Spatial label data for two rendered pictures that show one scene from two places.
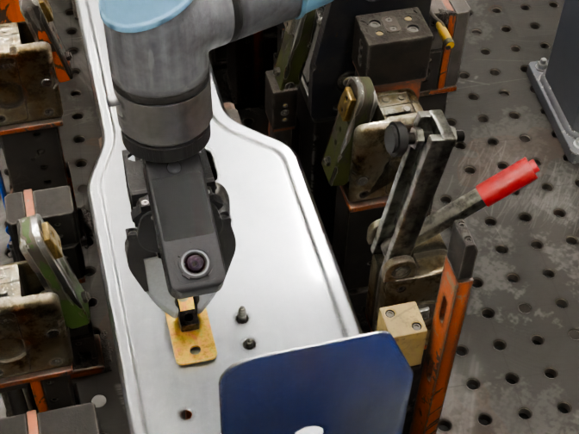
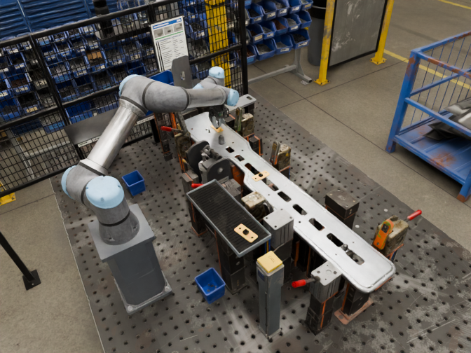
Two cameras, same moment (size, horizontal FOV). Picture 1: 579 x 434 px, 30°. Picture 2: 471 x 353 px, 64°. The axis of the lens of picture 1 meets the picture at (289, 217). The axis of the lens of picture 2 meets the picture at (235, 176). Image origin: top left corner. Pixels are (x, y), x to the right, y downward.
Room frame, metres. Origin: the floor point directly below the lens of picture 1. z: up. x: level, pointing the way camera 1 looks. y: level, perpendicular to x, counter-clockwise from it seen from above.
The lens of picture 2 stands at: (2.28, -0.31, 2.18)
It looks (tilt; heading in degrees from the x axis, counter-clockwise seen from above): 42 degrees down; 164
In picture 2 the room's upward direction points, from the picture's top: 5 degrees counter-clockwise
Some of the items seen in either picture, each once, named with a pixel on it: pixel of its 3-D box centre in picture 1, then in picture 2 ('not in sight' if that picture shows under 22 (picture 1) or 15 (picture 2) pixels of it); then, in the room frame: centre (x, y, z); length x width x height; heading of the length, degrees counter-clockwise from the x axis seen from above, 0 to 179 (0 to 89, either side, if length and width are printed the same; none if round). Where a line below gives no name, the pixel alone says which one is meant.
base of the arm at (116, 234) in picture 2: not in sight; (116, 220); (1.22, -0.48, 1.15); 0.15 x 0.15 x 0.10
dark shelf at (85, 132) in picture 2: not in sight; (143, 110); (0.23, -0.27, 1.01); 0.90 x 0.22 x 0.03; 106
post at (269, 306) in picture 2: not in sight; (269, 299); (1.60, -0.02, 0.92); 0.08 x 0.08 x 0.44; 16
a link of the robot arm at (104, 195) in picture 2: not in sight; (106, 198); (1.22, -0.49, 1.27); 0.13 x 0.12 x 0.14; 36
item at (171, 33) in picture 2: not in sight; (170, 44); (0.03, -0.01, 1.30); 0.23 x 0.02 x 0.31; 106
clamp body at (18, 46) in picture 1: (32, 145); (280, 174); (0.93, 0.32, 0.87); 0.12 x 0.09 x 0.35; 106
